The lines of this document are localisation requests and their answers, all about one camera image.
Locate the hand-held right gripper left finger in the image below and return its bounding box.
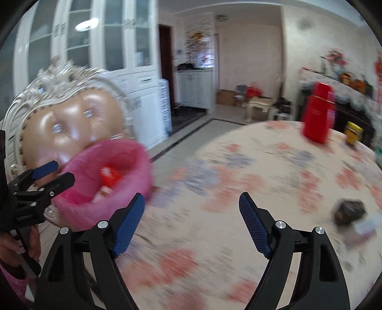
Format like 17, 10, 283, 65
35, 192, 146, 310

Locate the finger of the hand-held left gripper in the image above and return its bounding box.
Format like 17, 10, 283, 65
6, 160, 59, 194
13, 172, 76, 206

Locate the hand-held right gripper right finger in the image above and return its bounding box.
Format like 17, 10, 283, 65
239, 191, 351, 310

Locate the pink lined trash bin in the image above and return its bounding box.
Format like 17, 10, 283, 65
52, 139, 154, 233

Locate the person's left hand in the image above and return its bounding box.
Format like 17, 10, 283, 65
0, 224, 41, 278

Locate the pale crumpled wrapper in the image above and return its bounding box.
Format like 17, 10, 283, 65
92, 185, 115, 203

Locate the orange red snack packet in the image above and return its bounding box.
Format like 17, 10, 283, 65
100, 166, 122, 188

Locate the ornate beige tufted chair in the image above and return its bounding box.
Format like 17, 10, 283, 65
0, 58, 135, 230

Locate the floral tablecloth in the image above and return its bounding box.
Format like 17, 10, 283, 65
116, 119, 382, 310

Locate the dark crumpled wrapper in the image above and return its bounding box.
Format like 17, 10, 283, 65
333, 200, 367, 227

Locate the pale small packet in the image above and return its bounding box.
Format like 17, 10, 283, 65
345, 219, 382, 246

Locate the dark door mat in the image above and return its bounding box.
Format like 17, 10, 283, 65
171, 110, 206, 132

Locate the cream dining chair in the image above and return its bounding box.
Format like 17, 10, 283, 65
245, 72, 291, 121

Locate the white tall floor appliance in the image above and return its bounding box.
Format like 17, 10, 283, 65
159, 79, 174, 134

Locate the dark clothes pile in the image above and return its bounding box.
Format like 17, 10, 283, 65
273, 97, 293, 114

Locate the red thermos jug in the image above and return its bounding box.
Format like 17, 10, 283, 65
303, 82, 336, 145

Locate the large cardboard box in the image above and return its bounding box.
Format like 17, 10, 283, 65
216, 89, 236, 105

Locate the red gift bag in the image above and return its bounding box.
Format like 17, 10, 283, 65
245, 82, 261, 97

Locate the yellow lidded jar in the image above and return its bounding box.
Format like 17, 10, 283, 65
344, 121, 364, 146

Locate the white glass door cabinet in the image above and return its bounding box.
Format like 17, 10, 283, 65
13, 0, 172, 150

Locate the dark upright piano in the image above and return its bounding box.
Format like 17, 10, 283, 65
298, 80, 375, 146

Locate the white low cabinet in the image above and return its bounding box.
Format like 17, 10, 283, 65
176, 69, 215, 114

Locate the dark wooden door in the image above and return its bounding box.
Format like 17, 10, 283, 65
159, 24, 174, 108

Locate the floral lace piano cover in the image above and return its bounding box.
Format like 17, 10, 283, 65
300, 67, 382, 105

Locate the brown handbag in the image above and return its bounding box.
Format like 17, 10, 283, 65
350, 74, 366, 90

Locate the pink flower bouquet vase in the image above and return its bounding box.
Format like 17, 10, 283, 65
325, 49, 348, 75

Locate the white lattice room screen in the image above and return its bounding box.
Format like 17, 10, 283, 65
184, 13, 216, 70

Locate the red knot hanging ornament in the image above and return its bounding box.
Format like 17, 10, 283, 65
374, 52, 382, 99

